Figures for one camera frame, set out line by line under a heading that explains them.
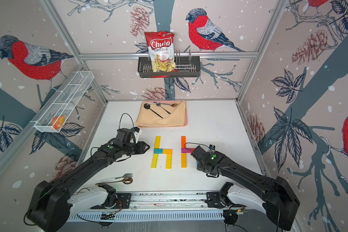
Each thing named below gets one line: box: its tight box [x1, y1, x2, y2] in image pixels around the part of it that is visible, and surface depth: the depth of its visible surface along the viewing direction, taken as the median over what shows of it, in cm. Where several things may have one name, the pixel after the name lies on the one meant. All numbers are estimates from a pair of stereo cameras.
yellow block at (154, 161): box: [150, 153, 160, 169], surface depth 90 cm
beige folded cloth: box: [135, 101, 187, 127], surface depth 113 cm
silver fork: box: [100, 173, 133, 183], surface depth 83 cm
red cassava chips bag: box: [144, 30, 179, 79], surface depth 85 cm
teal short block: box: [153, 148, 164, 155], surface depth 94 cm
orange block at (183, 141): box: [181, 135, 187, 149], surface depth 98 cm
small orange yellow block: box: [162, 148, 173, 155], surface depth 93 cm
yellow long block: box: [165, 153, 173, 170], surface depth 90 cm
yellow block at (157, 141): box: [154, 135, 161, 149], surface depth 98 cm
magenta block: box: [181, 147, 192, 154], surface depth 93 cm
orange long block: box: [180, 152, 188, 169], surface depth 90 cm
